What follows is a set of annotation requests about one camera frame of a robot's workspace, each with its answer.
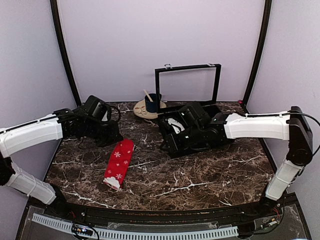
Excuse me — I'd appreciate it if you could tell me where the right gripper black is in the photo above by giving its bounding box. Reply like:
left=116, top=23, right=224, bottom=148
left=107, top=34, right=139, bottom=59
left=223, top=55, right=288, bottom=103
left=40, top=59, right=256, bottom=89
left=160, top=123, right=205, bottom=153

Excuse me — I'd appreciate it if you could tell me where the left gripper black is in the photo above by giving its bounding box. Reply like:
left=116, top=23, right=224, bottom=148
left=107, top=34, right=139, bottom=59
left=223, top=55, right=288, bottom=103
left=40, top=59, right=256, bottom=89
left=83, top=119, right=123, bottom=148

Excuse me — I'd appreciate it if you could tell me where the red Santa Christmas sock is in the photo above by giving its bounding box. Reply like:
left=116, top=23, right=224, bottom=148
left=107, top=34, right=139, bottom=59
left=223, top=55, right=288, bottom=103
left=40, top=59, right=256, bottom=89
left=103, top=139, right=134, bottom=191

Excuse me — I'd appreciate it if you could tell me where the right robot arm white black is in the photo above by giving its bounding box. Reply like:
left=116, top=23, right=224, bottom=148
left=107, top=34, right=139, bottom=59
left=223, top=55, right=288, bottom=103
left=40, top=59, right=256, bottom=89
left=161, top=102, right=314, bottom=217

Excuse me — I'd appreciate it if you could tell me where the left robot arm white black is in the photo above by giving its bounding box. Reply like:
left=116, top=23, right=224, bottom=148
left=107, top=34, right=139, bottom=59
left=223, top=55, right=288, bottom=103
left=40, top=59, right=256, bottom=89
left=0, top=109, right=123, bottom=218

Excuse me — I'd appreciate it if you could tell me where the black display box glass lid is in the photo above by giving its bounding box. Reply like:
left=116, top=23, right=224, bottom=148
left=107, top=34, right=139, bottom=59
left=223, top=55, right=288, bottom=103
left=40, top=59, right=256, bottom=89
left=154, top=63, right=234, bottom=159

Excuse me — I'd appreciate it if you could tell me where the beige woven coaster mat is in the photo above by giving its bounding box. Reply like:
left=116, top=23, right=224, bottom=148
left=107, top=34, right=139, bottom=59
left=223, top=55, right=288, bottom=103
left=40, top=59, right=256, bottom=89
left=133, top=99, right=158, bottom=120

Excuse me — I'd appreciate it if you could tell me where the dark blue cup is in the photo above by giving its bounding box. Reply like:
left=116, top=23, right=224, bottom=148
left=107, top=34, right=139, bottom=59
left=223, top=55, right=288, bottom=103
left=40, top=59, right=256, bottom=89
left=144, top=93, right=157, bottom=113

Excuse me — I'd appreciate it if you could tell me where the wooden stick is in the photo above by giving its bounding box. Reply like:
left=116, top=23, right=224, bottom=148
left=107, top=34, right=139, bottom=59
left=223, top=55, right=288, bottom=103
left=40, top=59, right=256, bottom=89
left=143, top=89, right=153, bottom=102

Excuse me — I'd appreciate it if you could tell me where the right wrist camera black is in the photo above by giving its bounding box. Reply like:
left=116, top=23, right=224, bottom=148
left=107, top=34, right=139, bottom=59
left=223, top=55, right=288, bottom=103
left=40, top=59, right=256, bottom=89
left=178, top=101, right=211, bottom=129

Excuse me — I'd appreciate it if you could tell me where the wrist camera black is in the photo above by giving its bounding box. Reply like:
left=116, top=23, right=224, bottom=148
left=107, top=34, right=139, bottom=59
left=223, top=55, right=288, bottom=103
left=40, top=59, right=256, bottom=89
left=178, top=101, right=211, bottom=129
left=81, top=95, right=112, bottom=122

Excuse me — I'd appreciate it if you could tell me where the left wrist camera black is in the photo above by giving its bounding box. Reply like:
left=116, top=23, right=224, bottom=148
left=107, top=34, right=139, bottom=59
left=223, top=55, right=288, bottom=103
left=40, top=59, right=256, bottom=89
left=81, top=95, right=112, bottom=122

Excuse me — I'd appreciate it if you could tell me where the black front rail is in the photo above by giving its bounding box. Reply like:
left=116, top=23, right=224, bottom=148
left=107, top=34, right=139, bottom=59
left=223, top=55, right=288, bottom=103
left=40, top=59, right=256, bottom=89
left=27, top=194, right=298, bottom=227

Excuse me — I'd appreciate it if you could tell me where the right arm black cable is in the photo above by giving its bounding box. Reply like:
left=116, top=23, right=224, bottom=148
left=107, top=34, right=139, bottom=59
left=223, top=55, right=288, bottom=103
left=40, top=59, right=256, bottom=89
left=244, top=111, right=320, bottom=131

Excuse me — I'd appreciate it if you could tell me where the left circuit board with wires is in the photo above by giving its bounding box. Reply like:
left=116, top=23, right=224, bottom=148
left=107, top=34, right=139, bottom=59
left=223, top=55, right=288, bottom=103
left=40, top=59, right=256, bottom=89
left=69, top=211, right=100, bottom=240

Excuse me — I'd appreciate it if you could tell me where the circuit board with wires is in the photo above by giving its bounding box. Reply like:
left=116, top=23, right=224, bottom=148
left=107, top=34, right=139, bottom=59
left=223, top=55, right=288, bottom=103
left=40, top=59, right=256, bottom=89
left=253, top=205, right=300, bottom=240
left=69, top=211, right=100, bottom=240

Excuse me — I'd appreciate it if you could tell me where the white slotted cable duct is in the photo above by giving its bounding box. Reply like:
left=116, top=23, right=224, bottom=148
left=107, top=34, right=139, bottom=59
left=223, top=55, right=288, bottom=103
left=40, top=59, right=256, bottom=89
left=31, top=213, right=239, bottom=240

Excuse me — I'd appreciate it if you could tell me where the right circuit board with wires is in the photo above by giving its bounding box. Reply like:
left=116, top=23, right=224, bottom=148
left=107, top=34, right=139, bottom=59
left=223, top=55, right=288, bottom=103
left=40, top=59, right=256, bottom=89
left=253, top=205, right=300, bottom=240

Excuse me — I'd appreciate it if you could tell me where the left black frame post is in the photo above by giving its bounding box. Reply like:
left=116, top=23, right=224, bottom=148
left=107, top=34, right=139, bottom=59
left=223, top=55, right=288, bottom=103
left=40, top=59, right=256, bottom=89
left=49, top=0, right=82, bottom=106

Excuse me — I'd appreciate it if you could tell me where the black frame post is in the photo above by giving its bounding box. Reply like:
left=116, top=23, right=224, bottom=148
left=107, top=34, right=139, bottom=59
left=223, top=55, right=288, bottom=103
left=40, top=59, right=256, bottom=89
left=49, top=0, right=82, bottom=106
left=242, top=0, right=273, bottom=108

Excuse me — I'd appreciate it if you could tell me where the right black frame post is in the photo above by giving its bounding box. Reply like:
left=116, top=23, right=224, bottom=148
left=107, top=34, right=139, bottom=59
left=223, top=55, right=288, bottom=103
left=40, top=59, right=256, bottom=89
left=242, top=0, right=273, bottom=108

